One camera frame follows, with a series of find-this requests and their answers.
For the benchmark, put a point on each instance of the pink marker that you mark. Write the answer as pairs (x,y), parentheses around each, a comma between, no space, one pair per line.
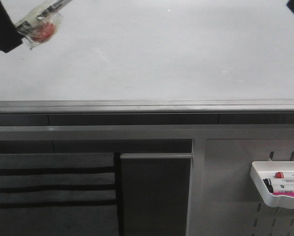
(289,194)

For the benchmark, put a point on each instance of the grey fabric organiser black stripes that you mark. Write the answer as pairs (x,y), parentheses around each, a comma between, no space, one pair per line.
(61,195)

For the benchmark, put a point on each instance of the white plastic marker tray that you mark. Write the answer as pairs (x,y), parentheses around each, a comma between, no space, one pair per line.
(267,169)

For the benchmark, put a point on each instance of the white whiteboard with aluminium frame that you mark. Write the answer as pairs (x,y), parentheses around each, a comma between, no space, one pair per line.
(157,55)

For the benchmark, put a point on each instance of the black capped white marker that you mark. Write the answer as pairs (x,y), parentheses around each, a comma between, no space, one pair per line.
(279,185)

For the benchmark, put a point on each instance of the white black whiteboard marker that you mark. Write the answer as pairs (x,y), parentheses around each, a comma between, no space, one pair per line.
(39,25)

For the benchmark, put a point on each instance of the white pegboard panel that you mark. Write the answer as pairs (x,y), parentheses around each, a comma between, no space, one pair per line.
(232,204)

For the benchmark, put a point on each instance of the red capped white marker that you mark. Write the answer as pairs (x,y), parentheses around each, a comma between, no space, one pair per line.
(285,175)

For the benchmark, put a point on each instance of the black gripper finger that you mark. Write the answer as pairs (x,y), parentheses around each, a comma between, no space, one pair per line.
(10,38)

